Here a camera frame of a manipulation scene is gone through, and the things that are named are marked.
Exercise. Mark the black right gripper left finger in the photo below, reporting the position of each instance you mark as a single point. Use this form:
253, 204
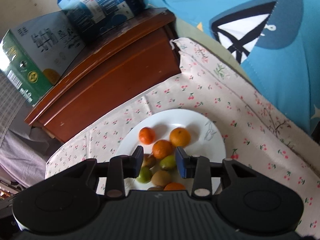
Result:
120, 168

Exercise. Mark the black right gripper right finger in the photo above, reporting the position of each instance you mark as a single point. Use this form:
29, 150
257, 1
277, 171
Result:
196, 168

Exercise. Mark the green jujube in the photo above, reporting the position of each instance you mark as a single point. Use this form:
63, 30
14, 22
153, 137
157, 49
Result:
144, 176
168, 163

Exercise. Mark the brown kiwi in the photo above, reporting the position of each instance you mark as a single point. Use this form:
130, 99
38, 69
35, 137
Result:
156, 188
161, 178
149, 161

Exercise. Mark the large orange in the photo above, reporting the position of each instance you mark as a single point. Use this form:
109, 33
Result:
174, 187
162, 149

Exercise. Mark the white floral plate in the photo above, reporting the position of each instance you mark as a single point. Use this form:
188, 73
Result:
195, 133

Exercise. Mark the cherry print tablecloth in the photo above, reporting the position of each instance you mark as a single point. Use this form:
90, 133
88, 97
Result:
254, 132

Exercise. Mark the dark wooden cabinet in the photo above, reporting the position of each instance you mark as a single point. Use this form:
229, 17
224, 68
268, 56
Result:
129, 60

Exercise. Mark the green cardboard box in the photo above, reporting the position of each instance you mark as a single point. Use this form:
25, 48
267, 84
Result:
35, 54

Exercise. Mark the blue shark plush pillow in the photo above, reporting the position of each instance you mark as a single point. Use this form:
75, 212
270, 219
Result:
275, 41

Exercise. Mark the blue printed box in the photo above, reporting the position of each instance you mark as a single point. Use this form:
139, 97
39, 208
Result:
93, 18

